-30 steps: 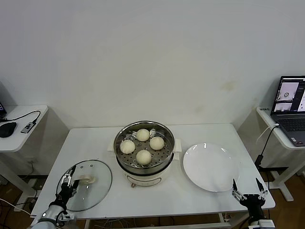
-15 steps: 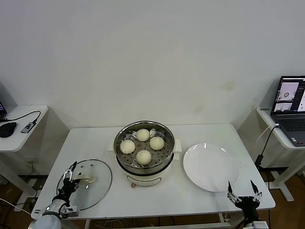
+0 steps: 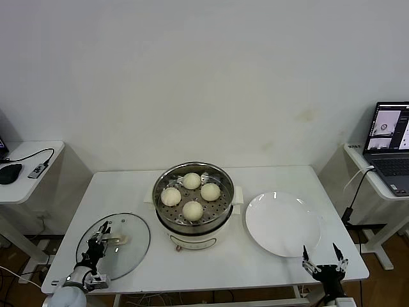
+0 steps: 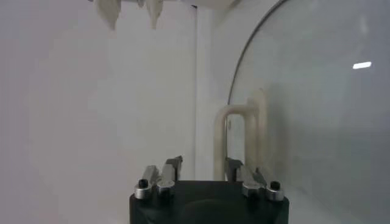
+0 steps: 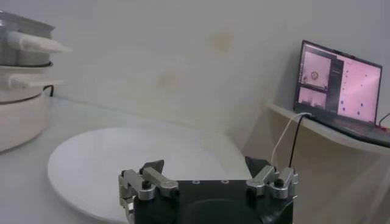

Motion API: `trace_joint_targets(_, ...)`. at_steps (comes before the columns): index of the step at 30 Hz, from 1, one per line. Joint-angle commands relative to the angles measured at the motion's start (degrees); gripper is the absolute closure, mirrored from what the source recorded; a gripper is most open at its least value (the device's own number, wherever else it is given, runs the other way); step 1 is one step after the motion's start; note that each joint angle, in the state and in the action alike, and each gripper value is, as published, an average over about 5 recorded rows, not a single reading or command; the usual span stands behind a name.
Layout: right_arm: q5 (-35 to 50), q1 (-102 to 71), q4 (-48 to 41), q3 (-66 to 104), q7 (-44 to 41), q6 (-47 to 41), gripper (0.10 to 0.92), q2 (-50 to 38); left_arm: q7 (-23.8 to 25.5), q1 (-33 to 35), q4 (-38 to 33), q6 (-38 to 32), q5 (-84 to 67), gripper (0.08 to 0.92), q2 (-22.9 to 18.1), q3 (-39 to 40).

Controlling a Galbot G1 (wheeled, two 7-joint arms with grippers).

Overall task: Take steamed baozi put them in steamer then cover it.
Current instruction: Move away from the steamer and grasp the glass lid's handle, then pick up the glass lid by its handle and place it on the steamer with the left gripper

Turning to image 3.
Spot round glass pot lid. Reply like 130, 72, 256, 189
75, 212, 151, 282

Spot white steamed baozi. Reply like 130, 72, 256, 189
181, 200, 205, 223
182, 171, 203, 191
199, 182, 222, 202
160, 187, 182, 207

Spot white round plate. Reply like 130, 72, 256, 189
245, 190, 322, 258

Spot white main table frame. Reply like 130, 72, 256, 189
112, 283, 340, 307

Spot grey usb hub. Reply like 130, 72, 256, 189
27, 162, 46, 180

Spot black hub cable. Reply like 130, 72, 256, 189
0, 147, 56, 169

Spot black computer mouse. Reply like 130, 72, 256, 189
0, 162, 24, 185

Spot white side table with laptop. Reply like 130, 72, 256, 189
343, 141, 409, 271

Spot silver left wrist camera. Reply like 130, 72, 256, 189
84, 272, 111, 290

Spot stainless steel steamer basket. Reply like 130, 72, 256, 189
145, 161, 244, 226

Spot white side table with mouse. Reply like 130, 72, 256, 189
0, 140, 66, 284

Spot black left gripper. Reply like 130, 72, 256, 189
82, 222, 113, 273

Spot grey open laptop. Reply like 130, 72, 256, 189
362, 100, 409, 197

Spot white laptop cable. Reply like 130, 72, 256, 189
344, 165, 376, 193

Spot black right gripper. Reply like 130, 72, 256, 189
301, 242, 350, 299

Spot white electric cooker base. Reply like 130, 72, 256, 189
155, 204, 233, 254

